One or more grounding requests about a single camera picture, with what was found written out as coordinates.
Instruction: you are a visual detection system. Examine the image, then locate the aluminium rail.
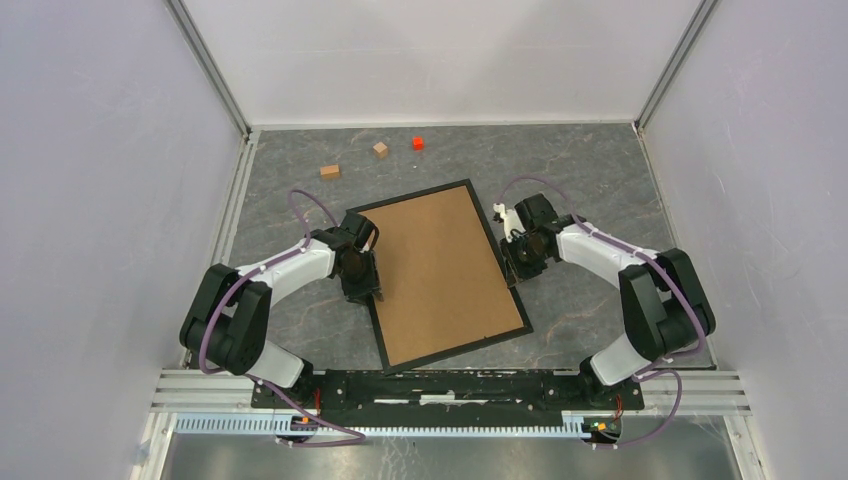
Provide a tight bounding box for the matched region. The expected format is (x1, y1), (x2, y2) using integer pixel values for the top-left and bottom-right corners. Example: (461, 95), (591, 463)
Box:
(152, 369), (750, 439)

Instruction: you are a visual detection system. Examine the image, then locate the brown wooden block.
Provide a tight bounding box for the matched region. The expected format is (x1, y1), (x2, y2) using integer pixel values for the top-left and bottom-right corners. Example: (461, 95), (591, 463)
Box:
(319, 164), (342, 180)

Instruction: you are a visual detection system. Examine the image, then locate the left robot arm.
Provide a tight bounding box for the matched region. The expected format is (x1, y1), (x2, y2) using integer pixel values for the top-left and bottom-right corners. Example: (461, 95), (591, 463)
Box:
(179, 211), (382, 408)

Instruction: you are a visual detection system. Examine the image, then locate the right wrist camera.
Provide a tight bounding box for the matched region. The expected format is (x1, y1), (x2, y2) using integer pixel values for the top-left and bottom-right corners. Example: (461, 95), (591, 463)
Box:
(493, 203), (526, 243)

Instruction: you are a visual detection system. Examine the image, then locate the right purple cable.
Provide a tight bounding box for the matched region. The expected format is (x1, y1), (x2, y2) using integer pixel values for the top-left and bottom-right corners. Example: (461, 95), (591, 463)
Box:
(496, 176), (709, 448)

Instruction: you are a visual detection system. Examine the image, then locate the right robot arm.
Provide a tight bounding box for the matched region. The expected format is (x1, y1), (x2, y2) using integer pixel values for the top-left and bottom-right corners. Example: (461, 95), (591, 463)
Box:
(493, 194), (716, 408)

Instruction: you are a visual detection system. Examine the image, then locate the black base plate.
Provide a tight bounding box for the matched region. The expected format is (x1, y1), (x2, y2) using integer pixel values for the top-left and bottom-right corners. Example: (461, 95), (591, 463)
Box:
(287, 369), (645, 428)

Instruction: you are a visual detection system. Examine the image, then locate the black picture frame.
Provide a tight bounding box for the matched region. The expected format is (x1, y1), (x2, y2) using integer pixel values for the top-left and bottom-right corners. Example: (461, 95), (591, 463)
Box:
(345, 178), (535, 376)

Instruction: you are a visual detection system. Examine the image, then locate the light wooden cube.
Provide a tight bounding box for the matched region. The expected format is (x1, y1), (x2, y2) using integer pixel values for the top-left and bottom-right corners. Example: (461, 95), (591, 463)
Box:
(372, 142), (389, 159)

